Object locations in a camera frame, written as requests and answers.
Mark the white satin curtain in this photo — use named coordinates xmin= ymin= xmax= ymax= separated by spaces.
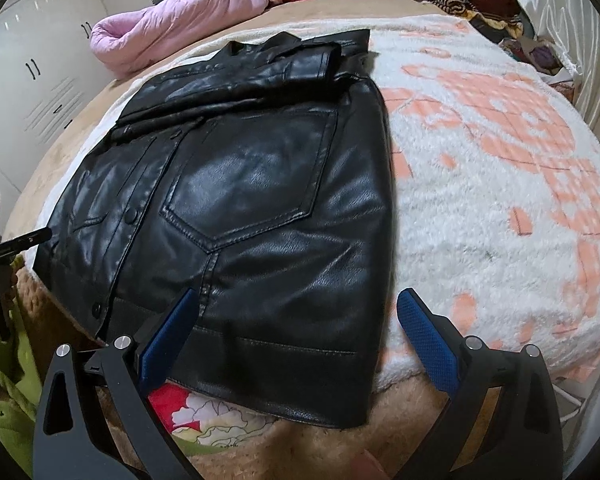
xmin=515 ymin=0 xmax=600 ymax=126

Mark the black leather jacket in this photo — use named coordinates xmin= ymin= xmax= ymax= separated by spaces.
xmin=32 ymin=29 xmax=401 ymax=430

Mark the green garment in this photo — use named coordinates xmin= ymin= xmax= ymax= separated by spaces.
xmin=0 ymin=255 xmax=46 ymax=476

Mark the pink quilt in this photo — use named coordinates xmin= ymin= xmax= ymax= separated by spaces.
xmin=90 ymin=0 xmax=271 ymax=80

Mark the white wardrobe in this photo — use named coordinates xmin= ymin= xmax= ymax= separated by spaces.
xmin=0 ymin=0 xmax=151 ymax=201

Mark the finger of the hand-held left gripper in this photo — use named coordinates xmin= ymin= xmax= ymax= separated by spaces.
xmin=0 ymin=227 xmax=53 ymax=267

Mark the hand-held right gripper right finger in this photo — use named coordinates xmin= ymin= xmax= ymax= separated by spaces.
xmin=396 ymin=287 xmax=563 ymax=480

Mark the white and pink fleece blanket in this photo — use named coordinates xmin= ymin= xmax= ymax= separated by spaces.
xmin=35 ymin=12 xmax=600 ymax=396

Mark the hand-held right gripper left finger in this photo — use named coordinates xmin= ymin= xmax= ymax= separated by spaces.
xmin=32 ymin=287 xmax=201 ymax=480

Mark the floral bed sheet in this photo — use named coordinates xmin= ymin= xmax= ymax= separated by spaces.
xmin=147 ymin=382 xmax=281 ymax=457

